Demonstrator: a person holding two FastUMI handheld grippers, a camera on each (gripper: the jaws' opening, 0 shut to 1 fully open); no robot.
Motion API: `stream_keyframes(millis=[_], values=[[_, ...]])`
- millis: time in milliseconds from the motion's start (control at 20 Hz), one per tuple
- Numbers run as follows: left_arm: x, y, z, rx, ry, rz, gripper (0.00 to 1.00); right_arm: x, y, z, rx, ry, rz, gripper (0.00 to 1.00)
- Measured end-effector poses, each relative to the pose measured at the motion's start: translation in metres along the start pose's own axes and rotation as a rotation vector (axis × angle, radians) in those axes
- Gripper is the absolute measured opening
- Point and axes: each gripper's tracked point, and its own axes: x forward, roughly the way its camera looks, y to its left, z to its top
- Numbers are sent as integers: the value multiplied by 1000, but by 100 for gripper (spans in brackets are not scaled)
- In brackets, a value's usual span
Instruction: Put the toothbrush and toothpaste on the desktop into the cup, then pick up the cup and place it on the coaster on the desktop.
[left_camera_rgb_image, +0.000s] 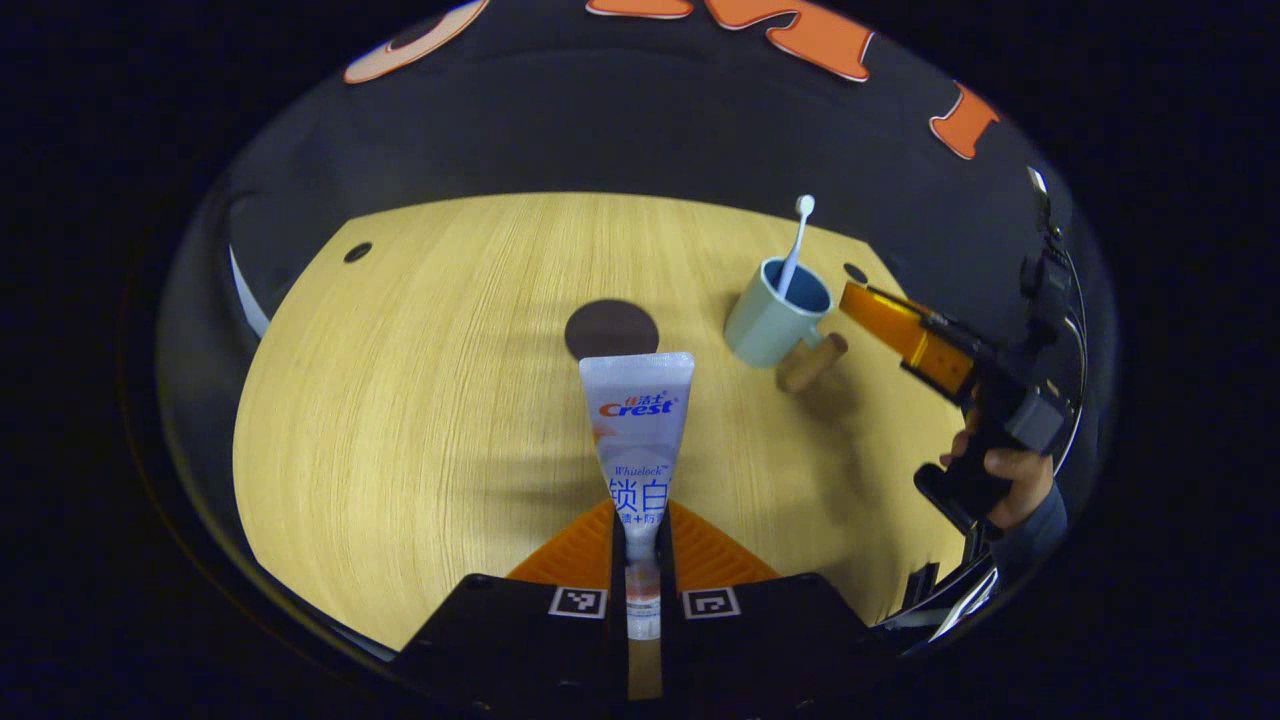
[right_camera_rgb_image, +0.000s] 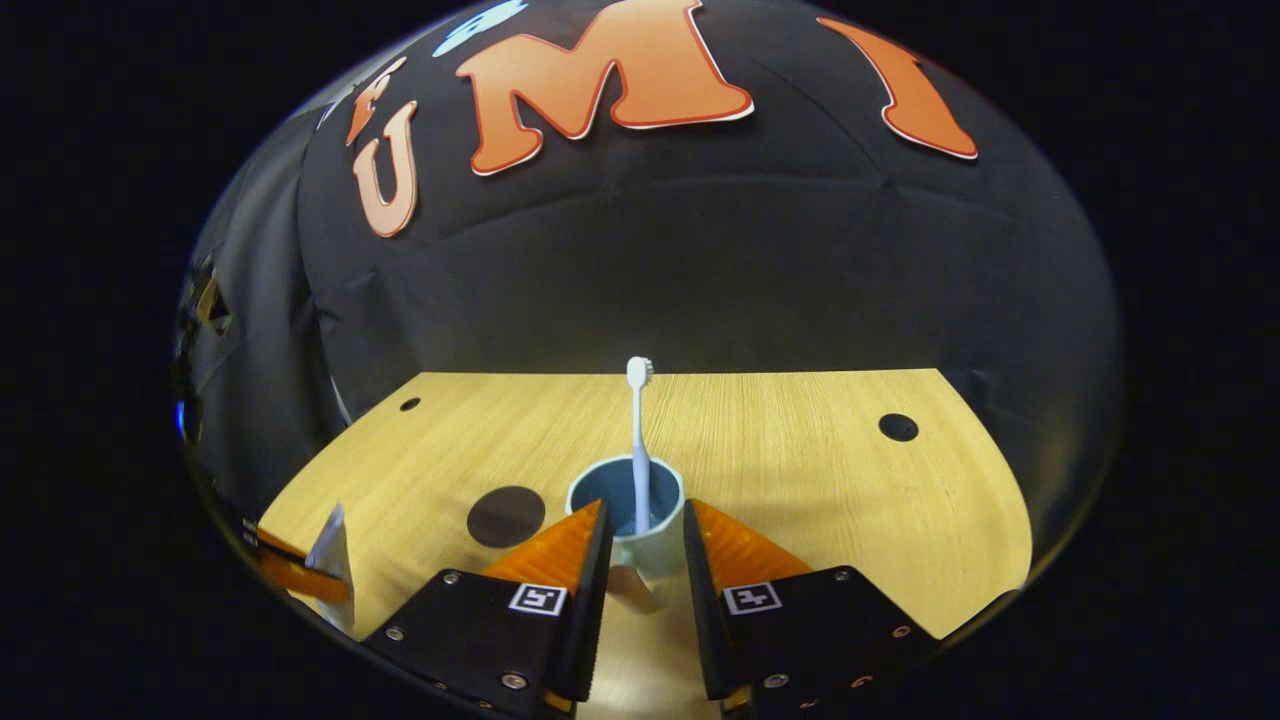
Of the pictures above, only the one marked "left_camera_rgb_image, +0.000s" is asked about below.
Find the black backdrop cloth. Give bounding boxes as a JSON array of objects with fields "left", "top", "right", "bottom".
[{"left": 155, "top": 0, "right": 1116, "bottom": 601}]

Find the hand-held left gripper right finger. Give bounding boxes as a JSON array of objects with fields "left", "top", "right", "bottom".
[{"left": 657, "top": 498, "right": 871, "bottom": 703}]

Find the white toothpaste tube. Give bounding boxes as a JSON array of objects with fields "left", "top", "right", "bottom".
[{"left": 579, "top": 352, "right": 696, "bottom": 641}]

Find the dark round coaster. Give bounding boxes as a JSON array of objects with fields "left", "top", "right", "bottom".
[{"left": 564, "top": 299, "right": 661, "bottom": 362}]

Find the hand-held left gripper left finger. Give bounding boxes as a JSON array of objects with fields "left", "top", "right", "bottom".
[{"left": 395, "top": 498, "right": 629, "bottom": 703}]

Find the white toothbrush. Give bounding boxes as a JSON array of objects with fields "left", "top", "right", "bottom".
[{"left": 777, "top": 195, "right": 816, "bottom": 299}]

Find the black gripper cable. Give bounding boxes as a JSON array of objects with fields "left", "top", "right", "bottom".
[{"left": 1058, "top": 245, "right": 1093, "bottom": 451}]

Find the pale blue cup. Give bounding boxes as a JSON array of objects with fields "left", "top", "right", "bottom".
[{"left": 724, "top": 256, "right": 849, "bottom": 394}]

